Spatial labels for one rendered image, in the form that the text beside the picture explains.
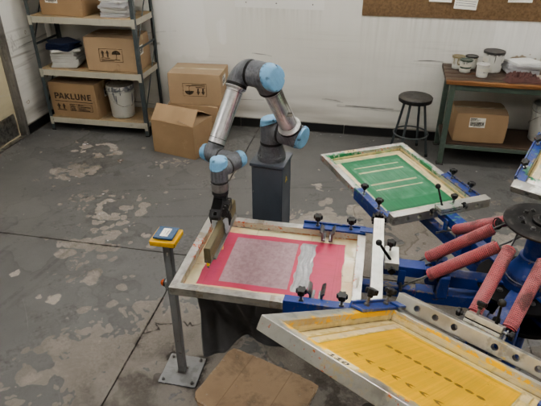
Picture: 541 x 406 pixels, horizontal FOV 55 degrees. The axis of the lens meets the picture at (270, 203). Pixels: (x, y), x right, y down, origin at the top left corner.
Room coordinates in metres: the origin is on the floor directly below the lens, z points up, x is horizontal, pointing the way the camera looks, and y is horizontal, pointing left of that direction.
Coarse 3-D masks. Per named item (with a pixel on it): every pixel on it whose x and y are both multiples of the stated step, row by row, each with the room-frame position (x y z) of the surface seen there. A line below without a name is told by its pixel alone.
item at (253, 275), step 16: (208, 272) 1.83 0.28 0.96; (224, 272) 1.83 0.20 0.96; (240, 272) 1.83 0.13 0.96; (256, 272) 1.83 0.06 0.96; (272, 272) 1.83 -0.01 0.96; (288, 272) 1.83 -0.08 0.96; (320, 272) 1.83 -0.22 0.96; (336, 272) 1.83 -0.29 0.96; (240, 288) 1.72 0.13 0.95; (256, 288) 1.72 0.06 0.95; (272, 288) 1.72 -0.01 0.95; (288, 288) 1.72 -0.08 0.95; (320, 288) 1.72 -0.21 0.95; (336, 288) 1.72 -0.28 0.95
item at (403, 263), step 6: (384, 258) 1.82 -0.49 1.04; (402, 264) 1.78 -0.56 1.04; (408, 264) 1.78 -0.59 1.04; (414, 264) 1.78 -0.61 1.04; (420, 264) 1.78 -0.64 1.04; (384, 270) 1.77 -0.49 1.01; (408, 270) 1.75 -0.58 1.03; (414, 270) 1.75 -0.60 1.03; (420, 270) 1.75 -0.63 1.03; (408, 276) 1.75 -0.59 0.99; (414, 276) 1.75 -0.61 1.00; (420, 276) 1.74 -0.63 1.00
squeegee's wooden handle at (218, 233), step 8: (232, 200) 2.13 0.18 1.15; (232, 208) 2.08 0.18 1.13; (232, 216) 2.08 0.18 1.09; (224, 224) 1.95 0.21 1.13; (216, 232) 1.87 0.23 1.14; (224, 232) 1.94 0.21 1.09; (208, 240) 1.81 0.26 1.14; (216, 240) 1.83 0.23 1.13; (208, 248) 1.75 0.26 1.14; (216, 248) 1.82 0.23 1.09; (208, 256) 1.75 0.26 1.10
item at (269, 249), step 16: (240, 240) 2.08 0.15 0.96; (256, 240) 2.08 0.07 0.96; (272, 240) 2.08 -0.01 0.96; (288, 240) 2.08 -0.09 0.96; (224, 256) 1.95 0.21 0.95; (240, 256) 1.95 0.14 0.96; (256, 256) 1.95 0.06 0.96; (272, 256) 1.95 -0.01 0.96; (288, 256) 1.95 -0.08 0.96; (320, 256) 1.95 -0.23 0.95; (336, 256) 1.95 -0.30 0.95
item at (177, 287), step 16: (208, 224) 2.17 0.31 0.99; (240, 224) 2.19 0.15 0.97; (256, 224) 2.18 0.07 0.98; (272, 224) 2.17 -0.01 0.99; (288, 224) 2.17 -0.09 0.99; (192, 256) 1.90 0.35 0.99; (176, 288) 1.68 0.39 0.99; (192, 288) 1.68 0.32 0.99; (208, 288) 1.68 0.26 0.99; (224, 288) 1.68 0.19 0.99; (256, 304) 1.62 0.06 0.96; (272, 304) 1.60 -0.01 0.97
